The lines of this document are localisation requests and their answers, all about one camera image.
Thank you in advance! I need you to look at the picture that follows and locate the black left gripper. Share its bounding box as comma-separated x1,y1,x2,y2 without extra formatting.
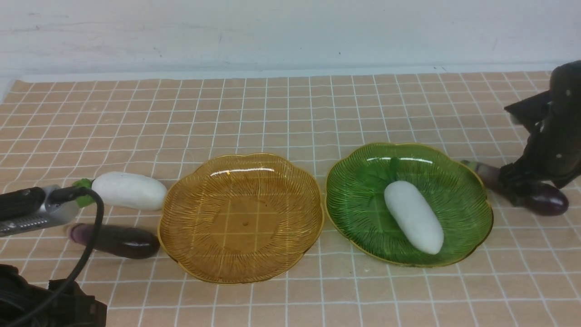
0,264,108,327

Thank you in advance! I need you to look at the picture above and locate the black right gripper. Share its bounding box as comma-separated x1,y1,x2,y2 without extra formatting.
499,60,581,201

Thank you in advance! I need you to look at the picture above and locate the purple eggplant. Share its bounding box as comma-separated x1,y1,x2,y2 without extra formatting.
66,223,161,259
460,160,569,217

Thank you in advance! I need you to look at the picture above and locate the white radish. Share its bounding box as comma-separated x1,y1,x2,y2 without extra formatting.
72,171,168,212
366,157,444,255

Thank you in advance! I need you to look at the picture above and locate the beige checkered tablecloth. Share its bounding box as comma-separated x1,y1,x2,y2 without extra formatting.
0,71,581,327

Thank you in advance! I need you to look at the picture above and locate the amber ribbed glass plate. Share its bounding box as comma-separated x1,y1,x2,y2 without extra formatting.
157,153,325,284

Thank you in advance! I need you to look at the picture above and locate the green ribbed glass plate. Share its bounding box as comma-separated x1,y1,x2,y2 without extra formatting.
325,143,494,268

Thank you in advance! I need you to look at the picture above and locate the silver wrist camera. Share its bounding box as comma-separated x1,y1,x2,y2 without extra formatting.
0,185,80,238

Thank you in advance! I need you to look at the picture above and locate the black camera cable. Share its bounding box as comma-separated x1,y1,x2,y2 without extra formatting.
0,185,105,327

